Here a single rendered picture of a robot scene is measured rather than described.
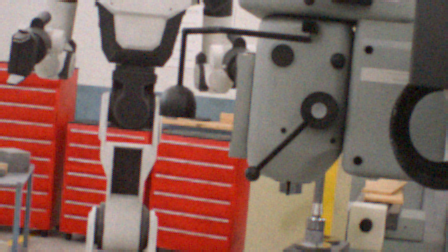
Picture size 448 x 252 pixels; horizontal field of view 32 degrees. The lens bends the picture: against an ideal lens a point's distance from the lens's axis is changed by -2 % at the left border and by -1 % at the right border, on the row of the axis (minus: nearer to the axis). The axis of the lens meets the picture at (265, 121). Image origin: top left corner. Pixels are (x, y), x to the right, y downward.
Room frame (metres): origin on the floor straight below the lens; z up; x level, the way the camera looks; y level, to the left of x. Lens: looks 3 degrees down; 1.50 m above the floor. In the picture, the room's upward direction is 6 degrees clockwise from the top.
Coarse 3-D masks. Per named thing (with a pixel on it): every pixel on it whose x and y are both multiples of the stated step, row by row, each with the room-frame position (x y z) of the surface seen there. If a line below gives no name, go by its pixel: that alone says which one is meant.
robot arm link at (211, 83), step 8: (200, 64) 2.36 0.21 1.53; (208, 64) 2.36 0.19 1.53; (208, 72) 2.34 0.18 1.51; (216, 72) 2.22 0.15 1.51; (208, 80) 2.33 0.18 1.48; (216, 80) 2.25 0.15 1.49; (224, 80) 2.22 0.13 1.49; (200, 88) 2.34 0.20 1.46; (208, 88) 2.33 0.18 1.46; (216, 88) 2.29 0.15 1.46; (224, 88) 2.28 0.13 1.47
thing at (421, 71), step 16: (416, 0) 1.25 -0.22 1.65; (432, 0) 1.19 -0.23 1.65; (416, 16) 1.20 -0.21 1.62; (432, 16) 1.19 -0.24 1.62; (416, 32) 1.20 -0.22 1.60; (432, 32) 1.19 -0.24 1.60; (416, 48) 1.20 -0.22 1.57; (432, 48) 1.19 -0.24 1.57; (416, 64) 1.20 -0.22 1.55; (432, 64) 1.19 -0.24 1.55; (416, 80) 1.20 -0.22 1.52; (432, 80) 1.19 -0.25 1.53
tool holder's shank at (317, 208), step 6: (324, 174) 1.89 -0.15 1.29; (318, 180) 1.89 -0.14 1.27; (324, 180) 1.90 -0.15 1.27; (318, 186) 1.89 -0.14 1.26; (318, 192) 1.89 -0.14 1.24; (318, 198) 1.89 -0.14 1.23; (318, 204) 1.89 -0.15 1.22; (312, 210) 1.89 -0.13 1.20; (318, 210) 1.89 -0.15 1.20; (312, 216) 1.90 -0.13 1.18; (318, 216) 1.89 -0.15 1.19
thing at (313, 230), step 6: (306, 222) 1.90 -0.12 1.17; (306, 228) 1.89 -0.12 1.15; (312, 228) 1.88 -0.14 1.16; (318, 228) 1.88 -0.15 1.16; (324, 228) 1.89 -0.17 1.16; (306, 234) 1.89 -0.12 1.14; (312, 234) 1.88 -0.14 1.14; (318, 234) 1.88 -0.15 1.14; (306, 240) 1.89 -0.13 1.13; (312, 240) 1.88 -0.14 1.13; (318, 240) 1.88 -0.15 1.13
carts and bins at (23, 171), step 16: (0, 160) 4.55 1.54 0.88; (16, 160) 4.50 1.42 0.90; (0, 176) 4.29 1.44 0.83; (16, 176) 4.35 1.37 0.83; (32, 176) 4.85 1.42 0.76; (16, 192) 4.09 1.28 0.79; (16, 208) 4.09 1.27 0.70; (16, 224) 4.09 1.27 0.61; (0, 240) 4.38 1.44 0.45; (16, 240) 4.09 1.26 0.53
